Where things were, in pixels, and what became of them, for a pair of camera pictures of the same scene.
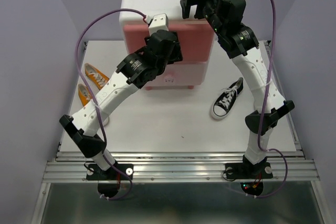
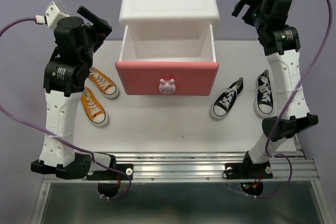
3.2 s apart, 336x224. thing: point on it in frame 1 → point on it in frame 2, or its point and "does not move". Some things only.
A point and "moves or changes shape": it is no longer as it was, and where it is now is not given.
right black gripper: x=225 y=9 → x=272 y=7
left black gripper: x=176 y=55 → x=102 y=25
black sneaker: x=221 y=107 does not move
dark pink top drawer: x=197 y=41 moves or changes shape
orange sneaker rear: x=95 y=76 does not move
